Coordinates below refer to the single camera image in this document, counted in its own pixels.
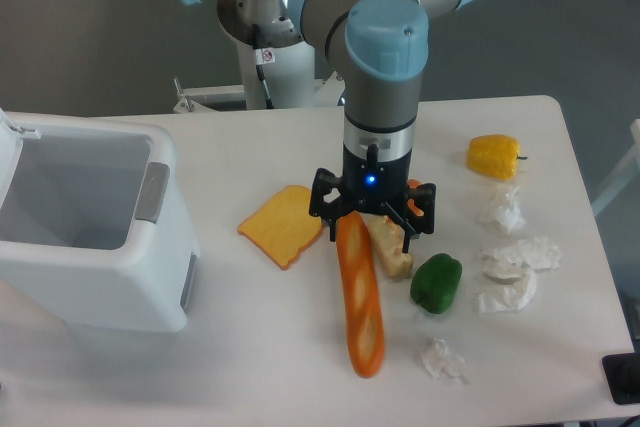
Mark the green bell pepper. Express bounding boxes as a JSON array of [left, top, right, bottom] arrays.
[[410, 253, 462, 314]]

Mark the white plastic bin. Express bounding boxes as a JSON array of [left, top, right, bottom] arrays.
[[1, 112, 200, 332]]

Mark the black device at edge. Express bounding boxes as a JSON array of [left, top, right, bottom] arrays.
[[602, 352, 639, 405]]

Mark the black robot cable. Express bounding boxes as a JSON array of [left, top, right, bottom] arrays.
[[251, 24, 275, 110]]

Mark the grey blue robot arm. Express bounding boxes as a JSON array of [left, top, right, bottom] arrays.
[[181, 0, 474, 240]]

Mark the crumpled white tissue upper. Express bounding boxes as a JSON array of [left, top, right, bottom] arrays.
[[478, 185, 526, 236]]

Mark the crumpled white tissue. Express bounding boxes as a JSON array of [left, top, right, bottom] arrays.
[[418, 337, 469, 383], [478, 185, 526, 236], [475, 237, 562, 314]]

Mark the yellow bell pepper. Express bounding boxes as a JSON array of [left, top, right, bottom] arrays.
[[466, 134, 527, 181]]

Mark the pale bread chunk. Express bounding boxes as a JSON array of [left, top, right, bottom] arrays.
[[365, 215, 414, 281]]

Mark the crumpled white tissue middle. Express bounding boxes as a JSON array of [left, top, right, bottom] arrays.
[[475, 237, 562, 314]]

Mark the white furniture at right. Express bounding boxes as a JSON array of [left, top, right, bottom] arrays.
[[591, 119, 639, 217]]

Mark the yellow toast slice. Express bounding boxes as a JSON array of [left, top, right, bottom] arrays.
[[237, 185, 322, 270]]

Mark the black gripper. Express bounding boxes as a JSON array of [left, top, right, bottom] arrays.
[[309, 147, 436, 253]]

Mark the crumpled white tissue lower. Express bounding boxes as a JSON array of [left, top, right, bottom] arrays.
[[418, 337, 469, 383]]

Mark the orange braided bun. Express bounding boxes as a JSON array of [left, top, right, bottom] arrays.
[[407, 178, 424, 219]]

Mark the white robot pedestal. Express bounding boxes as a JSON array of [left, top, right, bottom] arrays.
[[215, 0, 329, 111]]

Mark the long orange baguette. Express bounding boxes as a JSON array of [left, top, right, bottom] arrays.
[[336, 212, 385, 378]]

